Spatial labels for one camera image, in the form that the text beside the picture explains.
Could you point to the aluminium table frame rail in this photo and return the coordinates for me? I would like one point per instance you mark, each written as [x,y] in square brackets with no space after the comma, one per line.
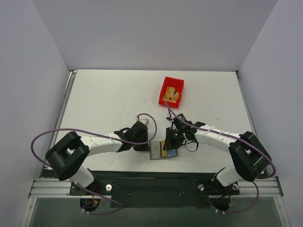
[31,202]

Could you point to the gold cards in bin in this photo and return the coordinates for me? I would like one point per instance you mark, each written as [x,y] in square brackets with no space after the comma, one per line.
[171,95]

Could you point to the grey card holder wallet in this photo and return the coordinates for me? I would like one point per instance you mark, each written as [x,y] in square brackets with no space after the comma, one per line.
[157,151]

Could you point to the gold card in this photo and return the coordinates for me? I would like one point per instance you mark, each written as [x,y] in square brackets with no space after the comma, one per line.
[163,152]

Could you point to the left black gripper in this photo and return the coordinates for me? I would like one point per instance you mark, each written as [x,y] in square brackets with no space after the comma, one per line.
[143,144]

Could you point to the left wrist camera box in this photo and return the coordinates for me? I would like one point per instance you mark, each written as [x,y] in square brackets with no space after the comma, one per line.
[144,121]

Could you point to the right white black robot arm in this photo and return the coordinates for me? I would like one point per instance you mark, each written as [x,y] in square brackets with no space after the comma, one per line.
[249,157]

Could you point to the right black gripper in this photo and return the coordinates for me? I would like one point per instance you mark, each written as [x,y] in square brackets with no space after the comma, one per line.
[169,142]

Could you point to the red plastic bin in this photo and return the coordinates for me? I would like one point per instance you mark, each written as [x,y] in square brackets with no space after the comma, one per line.
[178,84]

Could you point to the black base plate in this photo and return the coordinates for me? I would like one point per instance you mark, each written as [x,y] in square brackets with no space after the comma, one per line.
[160,190]

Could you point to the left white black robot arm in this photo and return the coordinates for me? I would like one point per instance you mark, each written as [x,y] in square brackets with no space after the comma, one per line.
[67,155]

